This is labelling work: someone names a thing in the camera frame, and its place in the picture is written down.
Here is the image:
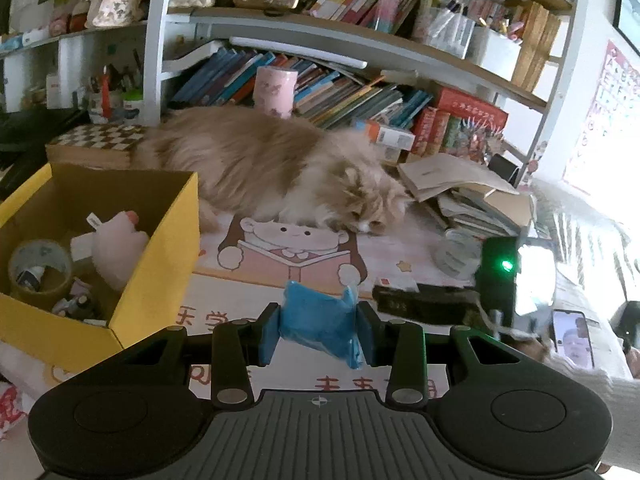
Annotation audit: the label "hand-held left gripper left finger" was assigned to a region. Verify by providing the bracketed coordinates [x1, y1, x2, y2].
[107, 302, 281, 407]

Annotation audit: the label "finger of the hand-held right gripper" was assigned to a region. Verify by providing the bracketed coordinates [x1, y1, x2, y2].
[372, 282, 483, 325]

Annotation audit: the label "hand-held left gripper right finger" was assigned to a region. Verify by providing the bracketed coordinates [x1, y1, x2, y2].
[356, 301, 528, 407]

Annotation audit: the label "blue plastic packet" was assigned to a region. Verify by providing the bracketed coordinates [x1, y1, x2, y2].
[277, 280, 362, 371]

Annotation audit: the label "yellow cardboard box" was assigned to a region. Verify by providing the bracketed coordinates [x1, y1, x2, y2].
[0, 162, 201, 373]

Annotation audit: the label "pink plush pig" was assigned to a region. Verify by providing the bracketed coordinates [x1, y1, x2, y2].
[70, 210, 151, 292]

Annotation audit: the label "yellow tape roll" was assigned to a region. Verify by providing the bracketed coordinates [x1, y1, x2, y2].
[7, 239, 76, 313]

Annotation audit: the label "pink checked cloth desktop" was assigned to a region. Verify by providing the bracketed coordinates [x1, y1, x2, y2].
[0, 200, 551, 411]

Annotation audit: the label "printed cartoon desk mat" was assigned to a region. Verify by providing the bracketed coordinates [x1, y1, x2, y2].
[45, 212, 451, 401]

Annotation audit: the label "black smartphone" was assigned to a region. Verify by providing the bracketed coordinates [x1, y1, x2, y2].
[550, 309, 596, 371]

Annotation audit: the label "white textured blanket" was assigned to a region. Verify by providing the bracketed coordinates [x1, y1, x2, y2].
[530, 180, 640, 321]

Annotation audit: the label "pile of papers and books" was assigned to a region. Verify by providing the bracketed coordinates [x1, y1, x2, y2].
[397, 152, 638, 381]

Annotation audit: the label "white orange small box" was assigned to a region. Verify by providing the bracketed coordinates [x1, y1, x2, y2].
[356, 120, 417, 152]

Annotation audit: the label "fluffy ginger cat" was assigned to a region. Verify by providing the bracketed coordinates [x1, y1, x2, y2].
[132, 106, 416, 236]

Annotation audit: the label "red boxed book set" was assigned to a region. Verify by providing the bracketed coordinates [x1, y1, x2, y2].
[410, 87, 510, 166]

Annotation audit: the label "row of slanted books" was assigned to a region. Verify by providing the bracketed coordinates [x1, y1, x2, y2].
[170, 45, 433, 131]

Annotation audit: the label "white pen holder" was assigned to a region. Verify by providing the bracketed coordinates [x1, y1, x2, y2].
[470, 22, 523, 83]

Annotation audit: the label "pink cup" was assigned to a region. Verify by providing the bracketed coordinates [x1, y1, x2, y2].
[252, 66, 299, 120]

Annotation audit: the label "tan upright books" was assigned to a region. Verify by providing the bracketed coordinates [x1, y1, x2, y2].
[512, 0, 563, 93]

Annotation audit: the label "clear pen holder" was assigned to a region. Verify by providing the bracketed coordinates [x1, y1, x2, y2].
[412, 0, 476, 58]

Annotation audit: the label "chessboard box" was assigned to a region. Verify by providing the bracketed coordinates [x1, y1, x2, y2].
[45, 124, 151, 171]

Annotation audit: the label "desk organiser with pens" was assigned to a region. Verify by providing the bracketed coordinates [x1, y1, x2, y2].
[75, 52, 146, 123]

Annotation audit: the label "pastel striped bottle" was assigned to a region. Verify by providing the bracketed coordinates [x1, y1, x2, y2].
[372, 0, 406, 33]

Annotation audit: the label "dark framed screen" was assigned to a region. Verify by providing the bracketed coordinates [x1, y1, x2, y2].
[612, 0, 640, 56]

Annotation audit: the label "black piano keyboard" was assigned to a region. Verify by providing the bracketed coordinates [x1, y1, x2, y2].
[0, 107, 91, 171]

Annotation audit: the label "white bookshelf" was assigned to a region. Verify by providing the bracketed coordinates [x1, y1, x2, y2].
[0, 0, 601, 191]

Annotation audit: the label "alphabet wall poster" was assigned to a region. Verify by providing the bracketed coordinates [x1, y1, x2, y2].
[562, 40, 640, 196]

